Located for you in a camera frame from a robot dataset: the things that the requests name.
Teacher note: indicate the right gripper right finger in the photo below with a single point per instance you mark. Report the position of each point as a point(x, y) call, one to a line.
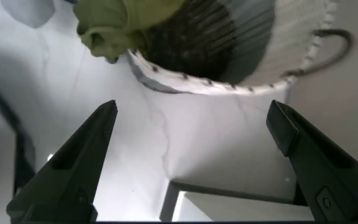
point(346, 193)

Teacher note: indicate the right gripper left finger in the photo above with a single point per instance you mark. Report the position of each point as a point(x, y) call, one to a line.
point(36, 199)

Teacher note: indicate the pale grey shorts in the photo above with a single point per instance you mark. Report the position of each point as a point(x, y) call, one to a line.
point(26, 12)

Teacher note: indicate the olive green garment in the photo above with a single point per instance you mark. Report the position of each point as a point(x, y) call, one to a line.
point(104, 18)

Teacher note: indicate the black clothes rack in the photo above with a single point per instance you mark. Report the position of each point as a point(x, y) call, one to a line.
point(23, 149)

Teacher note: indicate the white laundry basket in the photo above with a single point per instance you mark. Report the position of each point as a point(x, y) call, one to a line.
point(291, 37)

